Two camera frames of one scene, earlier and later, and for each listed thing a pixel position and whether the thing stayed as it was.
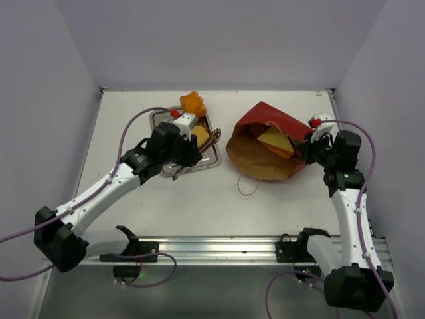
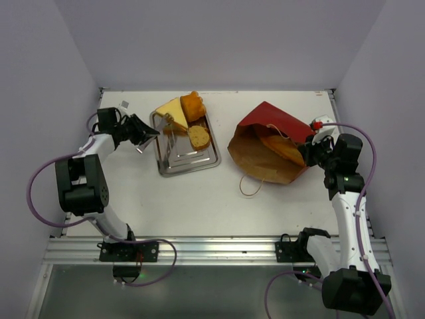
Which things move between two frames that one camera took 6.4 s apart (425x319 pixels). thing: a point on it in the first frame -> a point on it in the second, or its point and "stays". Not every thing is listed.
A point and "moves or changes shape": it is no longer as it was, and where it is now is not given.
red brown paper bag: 249,155 stays
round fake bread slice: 201,133 stays
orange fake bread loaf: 193,103 stays
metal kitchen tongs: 212,139 moves or changes shape
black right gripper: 312,151 stays
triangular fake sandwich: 275,137 -> 178,125
